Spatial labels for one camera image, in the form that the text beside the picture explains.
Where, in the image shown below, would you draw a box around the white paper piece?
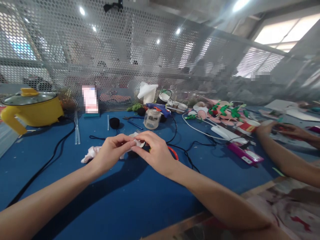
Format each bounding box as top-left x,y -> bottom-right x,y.
128,132 -> 147,150

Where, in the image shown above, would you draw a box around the black power cable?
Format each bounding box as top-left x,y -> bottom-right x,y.
7,116 -> 76,207

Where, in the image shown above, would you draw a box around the person's right hand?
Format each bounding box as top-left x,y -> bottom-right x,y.
131,130 -> 181,178

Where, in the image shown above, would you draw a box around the perforated metal screen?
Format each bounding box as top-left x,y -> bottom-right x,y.
0,0 -> 320,110

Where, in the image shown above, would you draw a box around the purple box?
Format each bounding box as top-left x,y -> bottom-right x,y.
227,141 -> 264,167

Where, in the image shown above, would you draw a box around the red paper cup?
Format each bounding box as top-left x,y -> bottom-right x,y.
236,119 -> 261,136

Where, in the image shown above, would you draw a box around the pile of green pink crafts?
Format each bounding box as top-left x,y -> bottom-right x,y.
187,100 -> 258,127

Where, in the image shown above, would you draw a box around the small paper cup baskets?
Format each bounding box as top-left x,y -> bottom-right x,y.
166,99 -> 188,114

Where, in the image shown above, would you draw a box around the yellow electric pot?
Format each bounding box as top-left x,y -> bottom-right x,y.
0,88 -> 64,135

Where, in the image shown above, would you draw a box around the blue crochet hook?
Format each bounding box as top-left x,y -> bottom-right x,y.
129,119 -> 144,130

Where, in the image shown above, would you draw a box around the phone on blue stand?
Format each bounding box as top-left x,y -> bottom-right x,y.
81,85 -> 101,118

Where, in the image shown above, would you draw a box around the glass jar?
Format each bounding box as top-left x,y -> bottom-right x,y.
143,108 -> 160,130

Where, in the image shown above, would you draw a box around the person's body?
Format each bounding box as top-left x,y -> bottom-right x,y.
155,178 -> 320,240

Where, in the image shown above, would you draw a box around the blue glue gun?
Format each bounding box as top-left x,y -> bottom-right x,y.
146,103 -> 172,119

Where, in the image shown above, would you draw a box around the black and white cup basket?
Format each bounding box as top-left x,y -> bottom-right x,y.
156,89 -> 173,105

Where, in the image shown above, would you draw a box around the white power strip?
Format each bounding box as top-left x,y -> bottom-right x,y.
210,125 -> 235,140

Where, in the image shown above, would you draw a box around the white and pink cloth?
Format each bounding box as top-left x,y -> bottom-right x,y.
80,146 -> 102,164

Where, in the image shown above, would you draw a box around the glue gun black cable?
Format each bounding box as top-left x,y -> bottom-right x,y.
166,116 -> 250,174

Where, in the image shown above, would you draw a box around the orange plastic ring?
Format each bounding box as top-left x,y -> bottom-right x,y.
167,146 -> 180,161

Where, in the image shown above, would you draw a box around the pair of clear glue sticks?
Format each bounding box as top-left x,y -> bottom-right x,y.
74,110 -> 81,145

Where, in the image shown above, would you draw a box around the person's left hand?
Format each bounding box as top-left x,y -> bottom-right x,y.
90,133 -> 137,176

